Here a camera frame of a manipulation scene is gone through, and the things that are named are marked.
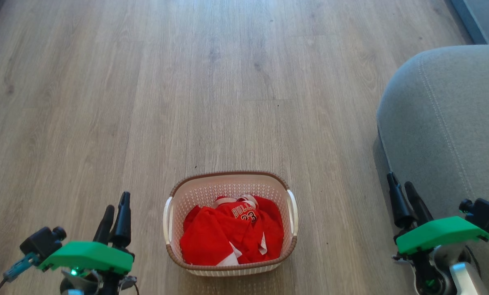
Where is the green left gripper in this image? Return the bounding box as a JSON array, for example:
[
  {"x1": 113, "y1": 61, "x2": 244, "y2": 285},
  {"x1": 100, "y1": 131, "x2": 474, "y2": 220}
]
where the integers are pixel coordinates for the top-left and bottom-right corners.
[{"x1": 38, "y1": 191, "x2": 134, "y2": 275}]

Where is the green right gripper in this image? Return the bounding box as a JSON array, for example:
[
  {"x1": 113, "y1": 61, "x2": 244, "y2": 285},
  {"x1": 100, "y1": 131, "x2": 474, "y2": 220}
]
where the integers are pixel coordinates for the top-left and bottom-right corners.
[{"x1": 387, "y1": 172, "x2": 489, "y2": 255}]

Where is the red shorts white waistband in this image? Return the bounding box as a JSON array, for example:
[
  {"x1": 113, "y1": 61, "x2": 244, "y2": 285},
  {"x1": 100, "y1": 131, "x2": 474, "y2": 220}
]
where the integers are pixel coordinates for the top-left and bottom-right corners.
[{"x1": 180, "y1": 206, "x2": 241, "y2": 267}]

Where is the red basketball jersey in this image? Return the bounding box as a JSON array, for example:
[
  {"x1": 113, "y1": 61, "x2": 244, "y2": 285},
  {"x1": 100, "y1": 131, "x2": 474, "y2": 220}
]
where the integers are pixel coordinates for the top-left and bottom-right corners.
[{"x1": 214, "y1": 195, "x2": 285, "y2": 263}]

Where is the grey fabric sofa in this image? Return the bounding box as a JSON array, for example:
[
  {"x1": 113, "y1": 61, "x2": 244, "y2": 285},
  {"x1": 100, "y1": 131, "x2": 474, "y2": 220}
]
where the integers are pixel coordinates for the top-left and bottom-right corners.
[{"x1": 376, "y1": 44, "x2": 489, "y2": 295}]

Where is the white laundry basket brown rim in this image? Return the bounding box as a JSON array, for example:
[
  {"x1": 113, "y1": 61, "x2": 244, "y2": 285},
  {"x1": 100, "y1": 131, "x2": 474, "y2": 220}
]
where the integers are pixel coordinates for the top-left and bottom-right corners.
[{"x1": 163, "y1": 171, "x2": 299, "y2": 277}]

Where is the teal left camera connector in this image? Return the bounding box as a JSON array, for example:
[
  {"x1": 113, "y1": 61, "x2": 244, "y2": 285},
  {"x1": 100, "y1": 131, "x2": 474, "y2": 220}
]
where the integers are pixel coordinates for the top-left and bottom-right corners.
[{"x1": 3, "y1": 252, "x2": 40, "y2": 283}]

